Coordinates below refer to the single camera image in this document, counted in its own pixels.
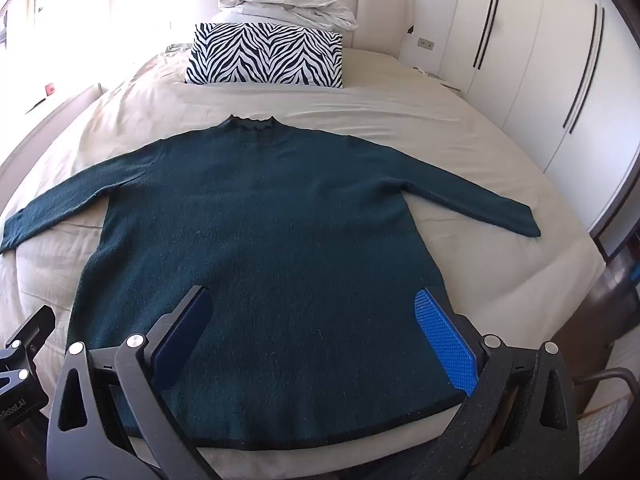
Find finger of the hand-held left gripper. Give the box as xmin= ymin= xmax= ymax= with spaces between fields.
xmin=0 ymin=305 xmax=56 ymax=401

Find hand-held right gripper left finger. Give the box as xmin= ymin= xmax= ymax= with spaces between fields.
xmin=46 ymin=285 xmax=221 ymax=480

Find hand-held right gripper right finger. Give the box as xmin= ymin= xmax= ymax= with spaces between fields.
xmin=412 ymin=287 xmax=588 ymax=480

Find dark green sweater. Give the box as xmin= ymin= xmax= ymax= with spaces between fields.
xmin=0 ymin=115 xmax=542 ymax=451

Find grey mesh chair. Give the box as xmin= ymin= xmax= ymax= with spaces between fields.
xmin=570 ymin=367 xmax=640 ymax=480

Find bed with beige sheet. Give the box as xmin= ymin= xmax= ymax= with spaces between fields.
xmin=0 ymin=42 xmax=608 ymax=480

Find zebra print pillow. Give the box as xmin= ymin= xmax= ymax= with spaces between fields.
xmin=185 ymin=22 xmax=346 ymax=90

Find white wardrobe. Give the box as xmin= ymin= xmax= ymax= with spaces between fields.
xmin=400 ymin=0 xmax=640 ymax=241

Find beige padded headboard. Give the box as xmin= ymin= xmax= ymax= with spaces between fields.
xmin=170 ymin=0 xmax=416 ymax=58

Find crumpled white duvet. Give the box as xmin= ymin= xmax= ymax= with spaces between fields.
xmin=217 ymin=0 xmax=359 ymax=31

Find long black wardrobe handle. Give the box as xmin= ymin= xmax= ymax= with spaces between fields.
xmin=472 ymin=0 xmax=503 ymax=68
xmin=562 ymin=4 xmax=604 ymax=133

